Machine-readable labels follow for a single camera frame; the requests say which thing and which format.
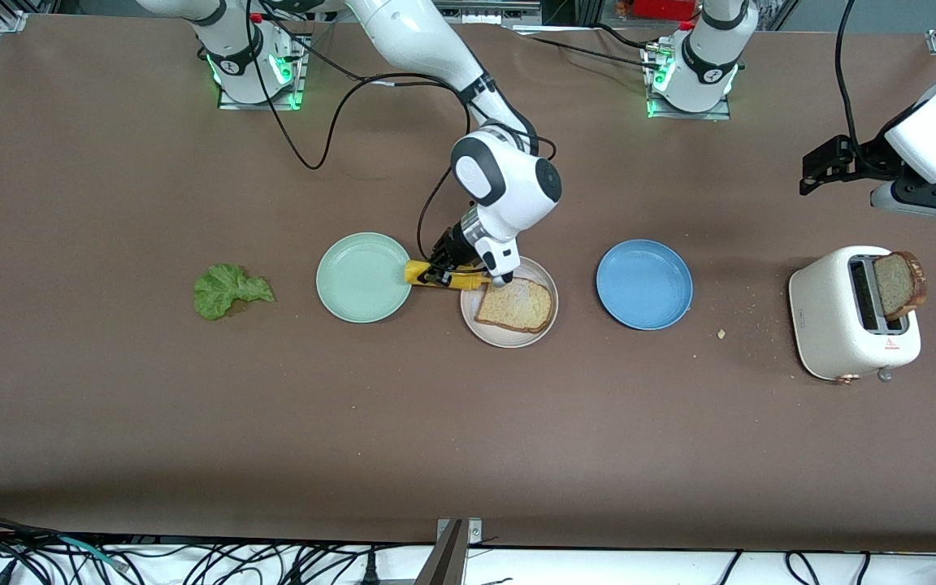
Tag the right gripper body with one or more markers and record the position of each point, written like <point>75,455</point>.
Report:
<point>455,241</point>

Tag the yellow squeeze sauce bottle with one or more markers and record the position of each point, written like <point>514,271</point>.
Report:
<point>413,270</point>

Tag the brown bread slice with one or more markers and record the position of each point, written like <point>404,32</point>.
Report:
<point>894,284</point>
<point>521,307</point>

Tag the green lettuce leaf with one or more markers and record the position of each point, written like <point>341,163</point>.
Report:
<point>220,292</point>

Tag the mint green round plate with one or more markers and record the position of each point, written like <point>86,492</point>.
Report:
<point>362,280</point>

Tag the beige round plate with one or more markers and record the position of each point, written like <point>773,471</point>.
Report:
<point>509,340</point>

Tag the blue round plate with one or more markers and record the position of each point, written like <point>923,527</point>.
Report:
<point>644,284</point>

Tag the white two-slot toaster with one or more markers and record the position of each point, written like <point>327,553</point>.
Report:
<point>829,325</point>

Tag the red box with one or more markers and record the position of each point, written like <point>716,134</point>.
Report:
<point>663,8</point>

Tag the grey metal device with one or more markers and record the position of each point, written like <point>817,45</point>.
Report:
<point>480,12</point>

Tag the black power plug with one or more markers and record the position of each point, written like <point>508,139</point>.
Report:
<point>369,569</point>

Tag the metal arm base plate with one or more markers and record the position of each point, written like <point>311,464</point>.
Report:
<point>691,116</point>
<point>299,81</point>

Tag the metal table edge bracket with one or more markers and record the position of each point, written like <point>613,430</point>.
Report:
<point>448,561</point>

